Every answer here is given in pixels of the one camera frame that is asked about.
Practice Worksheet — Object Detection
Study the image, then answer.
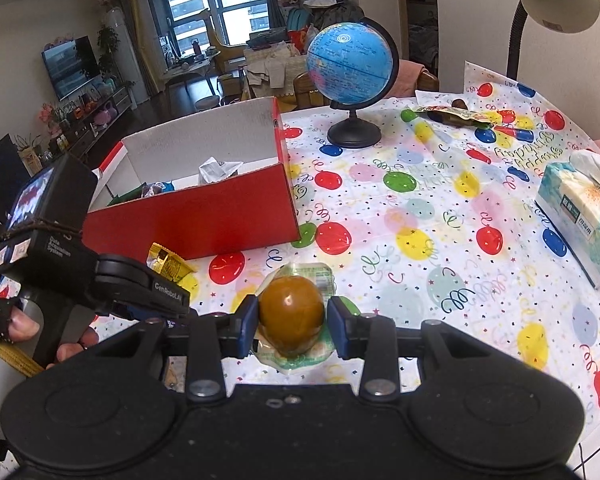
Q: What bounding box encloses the window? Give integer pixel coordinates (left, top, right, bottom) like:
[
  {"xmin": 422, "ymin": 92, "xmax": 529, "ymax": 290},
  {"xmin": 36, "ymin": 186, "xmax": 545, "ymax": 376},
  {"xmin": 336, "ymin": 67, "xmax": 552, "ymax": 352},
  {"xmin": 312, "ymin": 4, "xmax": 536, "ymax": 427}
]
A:
[{"xmin": 157, "ymin": 0, "xmax": 273, "ymax": 58}]

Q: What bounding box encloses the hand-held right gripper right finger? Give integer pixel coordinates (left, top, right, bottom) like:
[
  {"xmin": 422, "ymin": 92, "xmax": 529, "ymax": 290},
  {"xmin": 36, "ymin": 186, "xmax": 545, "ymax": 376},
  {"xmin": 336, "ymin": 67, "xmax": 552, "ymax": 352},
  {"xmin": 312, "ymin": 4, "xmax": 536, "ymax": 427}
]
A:
[{"xmin": 326, "ymin": 295, "xmax": 503, "ymax": 403}]

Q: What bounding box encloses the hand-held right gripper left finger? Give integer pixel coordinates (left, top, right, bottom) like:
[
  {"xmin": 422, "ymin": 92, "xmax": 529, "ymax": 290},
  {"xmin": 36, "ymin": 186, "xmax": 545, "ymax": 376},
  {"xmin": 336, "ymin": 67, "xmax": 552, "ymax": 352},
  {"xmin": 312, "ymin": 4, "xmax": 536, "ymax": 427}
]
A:
[{"xmin": 85, "ymin": 294, "xmax": 259, "ymax": 403}]

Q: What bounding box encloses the yellow chair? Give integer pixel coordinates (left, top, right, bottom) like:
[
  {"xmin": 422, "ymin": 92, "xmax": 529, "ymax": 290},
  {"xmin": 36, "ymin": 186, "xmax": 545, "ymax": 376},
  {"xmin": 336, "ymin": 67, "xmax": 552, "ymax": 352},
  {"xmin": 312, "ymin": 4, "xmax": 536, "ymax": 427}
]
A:
[{"xmin": 207, "ymin": 10, "xmax": 248, "ymax": 73}]

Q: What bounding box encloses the blue globe on black stand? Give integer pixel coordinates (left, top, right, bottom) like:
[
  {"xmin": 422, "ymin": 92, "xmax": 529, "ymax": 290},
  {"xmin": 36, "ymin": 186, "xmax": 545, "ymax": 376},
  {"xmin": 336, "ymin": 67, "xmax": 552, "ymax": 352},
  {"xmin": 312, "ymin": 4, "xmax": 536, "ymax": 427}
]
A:
[{"xmin": 306, "ymin": 17, "xmax": 401, "ymax": 150}]

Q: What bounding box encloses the red cardboard box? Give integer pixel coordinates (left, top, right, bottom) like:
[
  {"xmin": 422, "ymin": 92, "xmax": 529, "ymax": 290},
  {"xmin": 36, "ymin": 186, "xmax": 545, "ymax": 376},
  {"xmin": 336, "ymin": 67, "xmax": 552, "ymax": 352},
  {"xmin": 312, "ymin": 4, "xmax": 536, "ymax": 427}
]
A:
[{"xmin": 82, "ymin": 96, "xmax": 301, "ymax": 263}]

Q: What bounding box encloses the coffee table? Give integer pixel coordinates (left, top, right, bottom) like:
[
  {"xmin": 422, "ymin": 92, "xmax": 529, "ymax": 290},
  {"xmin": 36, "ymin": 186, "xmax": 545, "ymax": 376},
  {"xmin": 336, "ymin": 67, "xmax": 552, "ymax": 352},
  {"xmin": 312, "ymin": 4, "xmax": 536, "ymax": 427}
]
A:
[{"xmin": 162, "ymin": 55, "xmax": 216, "ymax": 96}]

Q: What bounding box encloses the yellow curtain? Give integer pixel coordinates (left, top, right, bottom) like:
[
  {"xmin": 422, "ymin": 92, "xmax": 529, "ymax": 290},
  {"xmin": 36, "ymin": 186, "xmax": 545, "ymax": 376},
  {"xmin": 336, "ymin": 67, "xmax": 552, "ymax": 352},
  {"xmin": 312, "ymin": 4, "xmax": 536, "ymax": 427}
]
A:
[{"xmin": 122, "ymin": 0, "xmax": 163, "ymax": 96}]

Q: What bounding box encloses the pink cloth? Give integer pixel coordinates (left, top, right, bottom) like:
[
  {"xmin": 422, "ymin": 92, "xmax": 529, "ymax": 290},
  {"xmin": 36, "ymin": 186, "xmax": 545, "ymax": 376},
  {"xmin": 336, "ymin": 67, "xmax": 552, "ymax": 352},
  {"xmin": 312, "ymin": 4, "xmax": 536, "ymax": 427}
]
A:
[{"xmin": 394, "ymin": 59, "xmax": 438, "ymax": 95}]

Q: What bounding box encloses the packed braised egg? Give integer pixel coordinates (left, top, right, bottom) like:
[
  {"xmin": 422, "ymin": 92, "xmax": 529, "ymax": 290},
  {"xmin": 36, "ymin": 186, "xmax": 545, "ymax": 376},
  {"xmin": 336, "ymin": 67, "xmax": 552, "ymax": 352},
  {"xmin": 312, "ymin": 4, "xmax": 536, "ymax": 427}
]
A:
[{"xmin": 252, "ymin": 261, "xmax": 338, "ymax": 372}]

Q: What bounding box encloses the yellow snack packet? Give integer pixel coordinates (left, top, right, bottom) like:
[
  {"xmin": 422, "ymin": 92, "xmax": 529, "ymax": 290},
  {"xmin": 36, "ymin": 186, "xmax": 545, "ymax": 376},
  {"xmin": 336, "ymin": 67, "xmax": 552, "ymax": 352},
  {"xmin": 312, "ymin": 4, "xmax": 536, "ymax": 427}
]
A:
[{"xmin": 146, "ymin": 242, "xmax": 198, "ymax": 288}]

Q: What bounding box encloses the tissue box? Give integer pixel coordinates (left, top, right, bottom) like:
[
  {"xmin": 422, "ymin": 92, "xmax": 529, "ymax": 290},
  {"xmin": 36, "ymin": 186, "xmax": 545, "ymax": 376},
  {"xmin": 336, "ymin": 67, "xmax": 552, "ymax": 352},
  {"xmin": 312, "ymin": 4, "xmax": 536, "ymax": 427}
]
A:
[{"xmin": 534, "ymin": 149, "xmax": 600, "ymax": 288}]

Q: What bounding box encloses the person's left hand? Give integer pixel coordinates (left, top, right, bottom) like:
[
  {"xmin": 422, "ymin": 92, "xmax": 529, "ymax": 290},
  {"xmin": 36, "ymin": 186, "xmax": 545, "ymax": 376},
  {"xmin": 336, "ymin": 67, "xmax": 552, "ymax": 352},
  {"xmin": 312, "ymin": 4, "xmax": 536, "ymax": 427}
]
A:
[{"xmin": 0, "ymin": 297, "xmax": 101, "ymax": 376}]

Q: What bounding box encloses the yellow strap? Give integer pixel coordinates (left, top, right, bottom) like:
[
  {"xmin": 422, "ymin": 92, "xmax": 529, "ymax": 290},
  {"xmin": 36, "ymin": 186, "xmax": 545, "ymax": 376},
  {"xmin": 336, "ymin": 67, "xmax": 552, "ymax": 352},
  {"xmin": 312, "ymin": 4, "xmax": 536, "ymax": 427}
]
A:
[{"xmin": 0, "ymin": 341, "xmax": 45, "ymax": 378}]

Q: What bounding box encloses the cluttered table with cloth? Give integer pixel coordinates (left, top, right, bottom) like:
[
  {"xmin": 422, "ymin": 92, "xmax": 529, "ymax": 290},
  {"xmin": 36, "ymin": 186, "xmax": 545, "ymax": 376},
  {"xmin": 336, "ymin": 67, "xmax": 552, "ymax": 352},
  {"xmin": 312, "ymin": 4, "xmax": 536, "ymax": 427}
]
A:
[{"xmin": 242, "ymin": 40, "xmax": 311, "ymax": 101}]

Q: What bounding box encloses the television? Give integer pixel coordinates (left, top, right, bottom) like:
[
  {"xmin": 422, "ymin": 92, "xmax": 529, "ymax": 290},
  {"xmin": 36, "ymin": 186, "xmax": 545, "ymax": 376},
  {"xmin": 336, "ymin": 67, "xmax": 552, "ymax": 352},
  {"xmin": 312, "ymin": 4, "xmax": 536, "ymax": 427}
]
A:
[{"xmin": 41, "ymin": 35, "xmax": 102, "ymax": 102}]

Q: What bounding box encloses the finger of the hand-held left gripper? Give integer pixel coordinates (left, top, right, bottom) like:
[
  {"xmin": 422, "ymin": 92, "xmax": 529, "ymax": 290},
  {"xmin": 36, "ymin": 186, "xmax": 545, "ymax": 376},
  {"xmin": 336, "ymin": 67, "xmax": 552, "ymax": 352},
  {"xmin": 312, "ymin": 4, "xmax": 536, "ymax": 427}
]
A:
[{"xmin": 112, "ymin": 305, "xmax": 191, "ymax": 333}]

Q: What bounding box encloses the wooden chair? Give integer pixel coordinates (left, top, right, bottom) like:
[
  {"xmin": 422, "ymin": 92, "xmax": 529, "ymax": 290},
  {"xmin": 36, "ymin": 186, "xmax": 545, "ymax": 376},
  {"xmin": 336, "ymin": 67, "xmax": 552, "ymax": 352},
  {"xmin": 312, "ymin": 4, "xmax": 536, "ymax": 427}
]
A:
[{"xmin": 292, "ymin": 71, "xmax": 331, "ymax": 109}]

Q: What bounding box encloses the white standing air conditioner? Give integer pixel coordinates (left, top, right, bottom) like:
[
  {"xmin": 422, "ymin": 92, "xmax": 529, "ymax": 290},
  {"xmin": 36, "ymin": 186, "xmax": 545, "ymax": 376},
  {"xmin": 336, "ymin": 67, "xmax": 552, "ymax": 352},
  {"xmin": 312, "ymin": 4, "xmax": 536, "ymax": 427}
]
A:
[{"xmin": 105, "ymin": 6, "xmax": 148, "ymax": 106}]

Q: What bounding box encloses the television stand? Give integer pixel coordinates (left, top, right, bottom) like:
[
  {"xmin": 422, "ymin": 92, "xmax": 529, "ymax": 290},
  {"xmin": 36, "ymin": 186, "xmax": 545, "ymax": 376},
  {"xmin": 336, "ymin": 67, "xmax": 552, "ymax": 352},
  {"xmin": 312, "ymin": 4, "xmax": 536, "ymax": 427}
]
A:
[{"xmin": 45, "ymin": 85, "xmax": 133, "ymax": 158}]

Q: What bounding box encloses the white and green snack packet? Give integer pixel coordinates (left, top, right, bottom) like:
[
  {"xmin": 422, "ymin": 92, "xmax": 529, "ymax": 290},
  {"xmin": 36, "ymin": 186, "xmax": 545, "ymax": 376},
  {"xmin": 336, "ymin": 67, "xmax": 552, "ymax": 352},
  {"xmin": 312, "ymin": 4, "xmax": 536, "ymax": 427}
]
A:
[{"xmin": 198, "ymin": 157, "xmax": 244, "ymax": 187}]

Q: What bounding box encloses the balloon print tablecloth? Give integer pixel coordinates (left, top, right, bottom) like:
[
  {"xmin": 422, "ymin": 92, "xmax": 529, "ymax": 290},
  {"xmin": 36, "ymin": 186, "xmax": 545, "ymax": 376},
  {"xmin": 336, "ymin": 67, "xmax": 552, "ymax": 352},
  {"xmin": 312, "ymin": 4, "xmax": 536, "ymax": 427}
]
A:
[{"xmin": 87, "ymin": 60, "xmax": 600, "ymax": 466}]

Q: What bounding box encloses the green house plant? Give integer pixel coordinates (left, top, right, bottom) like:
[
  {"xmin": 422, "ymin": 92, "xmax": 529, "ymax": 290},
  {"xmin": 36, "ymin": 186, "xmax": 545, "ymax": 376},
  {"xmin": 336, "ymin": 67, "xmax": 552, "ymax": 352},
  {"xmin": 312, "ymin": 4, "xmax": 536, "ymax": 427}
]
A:
[{"xmin": 96, "ymin": 25, "xmax": 121, "ymax": 76}]

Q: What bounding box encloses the pink flower bouquet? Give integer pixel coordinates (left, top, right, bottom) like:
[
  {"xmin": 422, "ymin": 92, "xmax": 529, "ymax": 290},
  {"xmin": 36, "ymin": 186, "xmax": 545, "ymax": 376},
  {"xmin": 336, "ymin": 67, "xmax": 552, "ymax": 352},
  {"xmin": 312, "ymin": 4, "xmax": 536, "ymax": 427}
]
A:
[{"xmin": 39, "ymin": 102, "xmax": 63, "ymax": 136}]

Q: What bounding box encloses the pile of bags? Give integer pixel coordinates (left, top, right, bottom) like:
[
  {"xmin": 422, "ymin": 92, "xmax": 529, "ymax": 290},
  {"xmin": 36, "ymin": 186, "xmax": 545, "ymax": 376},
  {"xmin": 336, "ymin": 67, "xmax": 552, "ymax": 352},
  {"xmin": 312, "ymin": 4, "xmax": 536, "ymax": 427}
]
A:
[{"xmin": 280, "ymin": 0, "xmax": 366, "ymax": 46}]

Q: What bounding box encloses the colourful flat snack packet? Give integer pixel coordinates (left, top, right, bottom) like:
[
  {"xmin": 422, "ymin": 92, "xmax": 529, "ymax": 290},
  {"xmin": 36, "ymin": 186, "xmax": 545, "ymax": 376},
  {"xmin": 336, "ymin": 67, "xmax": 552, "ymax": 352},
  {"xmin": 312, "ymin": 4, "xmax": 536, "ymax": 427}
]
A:
[{"xmin": 412, "ymin": 104, "xmax": 493, "ymax": 128}]

